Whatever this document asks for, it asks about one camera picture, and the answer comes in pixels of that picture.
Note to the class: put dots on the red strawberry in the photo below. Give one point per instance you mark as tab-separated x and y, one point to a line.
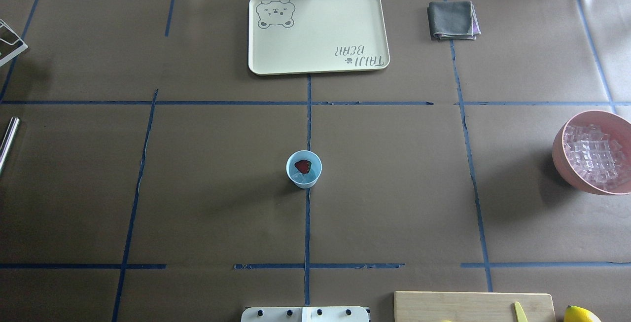
303	166

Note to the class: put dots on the steel muddler with black tip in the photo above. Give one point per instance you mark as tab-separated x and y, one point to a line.
7	141

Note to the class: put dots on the light blue cup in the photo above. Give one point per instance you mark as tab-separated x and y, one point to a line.
304	154

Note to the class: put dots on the ice cube in cup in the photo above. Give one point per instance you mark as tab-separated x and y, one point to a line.
304	180

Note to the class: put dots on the pile of clear ice cubes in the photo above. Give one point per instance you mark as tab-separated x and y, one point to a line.
596	156

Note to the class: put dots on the cream bear tray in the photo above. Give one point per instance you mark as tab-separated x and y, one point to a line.
316	36

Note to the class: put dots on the grey folded cloth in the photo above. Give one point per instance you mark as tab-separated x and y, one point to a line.
453	20

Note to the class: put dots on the wooden cutting board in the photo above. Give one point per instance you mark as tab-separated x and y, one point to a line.
412	306

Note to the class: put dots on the yellow plastic knife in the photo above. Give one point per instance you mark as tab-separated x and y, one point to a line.
519	312

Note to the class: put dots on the pink bowl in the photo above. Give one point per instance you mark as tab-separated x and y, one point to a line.
614	125

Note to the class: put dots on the yellow lemon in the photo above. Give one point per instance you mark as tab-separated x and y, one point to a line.
575	313

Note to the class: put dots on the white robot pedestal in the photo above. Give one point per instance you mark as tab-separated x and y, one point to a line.
307	314

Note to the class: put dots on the white wire cup rack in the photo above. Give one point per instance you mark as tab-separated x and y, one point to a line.
11	44

